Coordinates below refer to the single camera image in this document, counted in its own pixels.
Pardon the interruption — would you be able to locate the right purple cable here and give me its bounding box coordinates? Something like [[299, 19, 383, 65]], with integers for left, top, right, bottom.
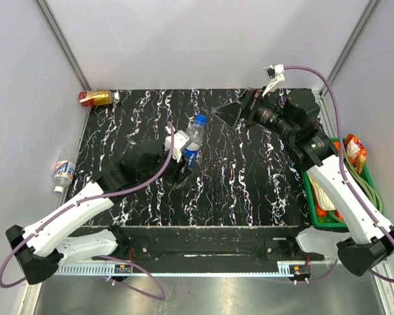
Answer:
[[284, 64, 394, 283]]

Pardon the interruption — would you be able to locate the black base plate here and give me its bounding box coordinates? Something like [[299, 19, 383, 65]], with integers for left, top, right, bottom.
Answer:
[[91, 226, 326, 263]]

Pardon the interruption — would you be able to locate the green plastic basket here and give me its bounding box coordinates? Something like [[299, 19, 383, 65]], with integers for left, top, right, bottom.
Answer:
[[303, 138, 389, 232]]

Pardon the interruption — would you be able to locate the blue bottle cap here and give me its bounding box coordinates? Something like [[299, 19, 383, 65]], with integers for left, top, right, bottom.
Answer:
[[194, 114, 207, 126]]

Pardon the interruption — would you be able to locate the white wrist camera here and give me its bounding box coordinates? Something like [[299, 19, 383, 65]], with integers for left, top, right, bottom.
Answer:
[[262, 64, 285, 97], [164, 127, 190, 163]]

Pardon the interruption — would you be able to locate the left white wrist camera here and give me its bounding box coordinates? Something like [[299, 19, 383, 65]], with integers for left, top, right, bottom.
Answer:
[[164, 127, 190, 163]]

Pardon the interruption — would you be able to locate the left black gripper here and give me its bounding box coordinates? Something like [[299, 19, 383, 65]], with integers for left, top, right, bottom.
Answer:
[[139, 142, 193, 186]]

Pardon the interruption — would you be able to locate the orange snack bag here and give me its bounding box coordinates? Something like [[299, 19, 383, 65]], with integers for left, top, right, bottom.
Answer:
[[345, 133, 367, 174]]

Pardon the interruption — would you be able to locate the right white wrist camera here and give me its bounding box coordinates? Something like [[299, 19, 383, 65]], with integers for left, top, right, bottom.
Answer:
[[262, 64, 285, 97]]

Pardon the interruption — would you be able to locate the Pepsi plastic bottle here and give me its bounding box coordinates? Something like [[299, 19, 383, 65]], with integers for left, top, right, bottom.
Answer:
[[183, 121, 205, 169]]

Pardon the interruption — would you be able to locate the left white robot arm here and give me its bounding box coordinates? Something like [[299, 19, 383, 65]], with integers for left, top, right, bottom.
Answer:
[[5, 151, 192, 285]]

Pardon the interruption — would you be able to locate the clear water bottle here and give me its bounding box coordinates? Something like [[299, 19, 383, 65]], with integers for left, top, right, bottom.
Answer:
[[52, 147, 79, 194]]

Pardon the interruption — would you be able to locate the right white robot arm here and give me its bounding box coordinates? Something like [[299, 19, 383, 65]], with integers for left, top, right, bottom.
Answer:
[[212, 89, 394, 276]]

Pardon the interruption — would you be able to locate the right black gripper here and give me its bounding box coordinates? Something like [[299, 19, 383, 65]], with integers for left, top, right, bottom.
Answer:
[[211, 87, 297, 139]]

